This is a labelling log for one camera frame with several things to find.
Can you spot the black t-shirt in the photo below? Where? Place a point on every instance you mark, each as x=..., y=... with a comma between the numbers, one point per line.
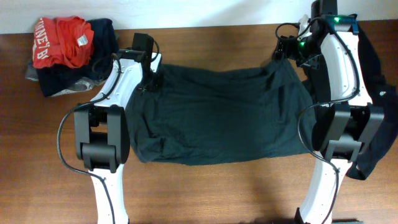
x=384, y=96

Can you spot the dark green t-shirt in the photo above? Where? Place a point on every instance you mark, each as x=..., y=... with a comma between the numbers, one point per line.
x=201, y=117

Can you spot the red t-shirt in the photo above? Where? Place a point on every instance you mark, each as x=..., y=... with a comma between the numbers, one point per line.
x=64, y=40

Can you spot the grey garment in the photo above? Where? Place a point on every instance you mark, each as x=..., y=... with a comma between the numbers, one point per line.
x=61, y=80

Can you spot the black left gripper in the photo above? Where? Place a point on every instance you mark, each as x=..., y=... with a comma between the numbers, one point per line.
x=156, y=85

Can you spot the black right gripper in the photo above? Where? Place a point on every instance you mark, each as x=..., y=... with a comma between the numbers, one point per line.
x=289, y=52

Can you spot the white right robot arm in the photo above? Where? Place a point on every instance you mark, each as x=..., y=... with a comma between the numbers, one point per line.
x=329, y=40

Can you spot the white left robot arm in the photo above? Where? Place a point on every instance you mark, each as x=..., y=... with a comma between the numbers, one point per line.
x=101, y=132

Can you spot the navy blue garment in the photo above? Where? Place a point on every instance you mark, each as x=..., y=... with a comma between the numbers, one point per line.
x=105, y=44

